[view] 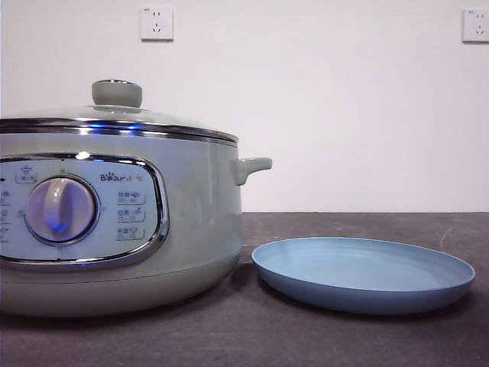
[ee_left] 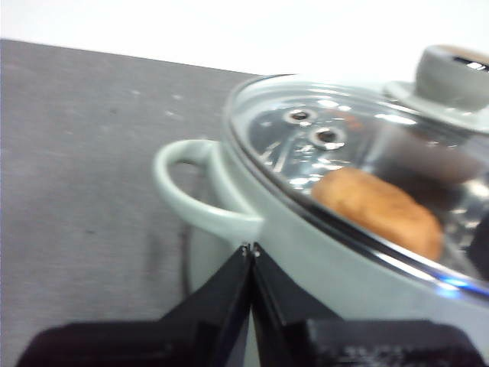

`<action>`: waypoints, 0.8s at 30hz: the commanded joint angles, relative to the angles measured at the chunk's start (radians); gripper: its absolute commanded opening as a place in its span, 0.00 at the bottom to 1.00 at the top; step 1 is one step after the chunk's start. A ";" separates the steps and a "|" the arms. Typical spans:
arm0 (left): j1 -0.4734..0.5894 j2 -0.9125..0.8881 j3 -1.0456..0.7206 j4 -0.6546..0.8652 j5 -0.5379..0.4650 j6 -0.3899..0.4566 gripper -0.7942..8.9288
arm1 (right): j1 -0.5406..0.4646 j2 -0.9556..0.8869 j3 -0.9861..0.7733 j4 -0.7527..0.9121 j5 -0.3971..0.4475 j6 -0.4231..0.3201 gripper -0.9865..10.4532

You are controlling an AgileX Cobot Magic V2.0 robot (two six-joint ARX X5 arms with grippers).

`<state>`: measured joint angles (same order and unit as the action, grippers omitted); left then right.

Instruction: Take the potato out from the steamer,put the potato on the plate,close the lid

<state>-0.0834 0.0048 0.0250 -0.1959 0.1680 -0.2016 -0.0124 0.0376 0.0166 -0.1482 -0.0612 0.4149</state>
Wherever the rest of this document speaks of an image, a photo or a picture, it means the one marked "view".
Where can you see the glass lid with green knob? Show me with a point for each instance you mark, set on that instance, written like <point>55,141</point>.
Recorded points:
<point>116,93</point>

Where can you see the pale green electric steamer pot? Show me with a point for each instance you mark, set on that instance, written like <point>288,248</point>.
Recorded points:
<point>198,214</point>

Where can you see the blue round plate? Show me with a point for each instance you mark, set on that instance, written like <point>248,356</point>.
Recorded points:
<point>363,267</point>

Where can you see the white wall socket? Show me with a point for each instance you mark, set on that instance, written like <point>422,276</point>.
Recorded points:
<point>156,23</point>
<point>477,25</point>

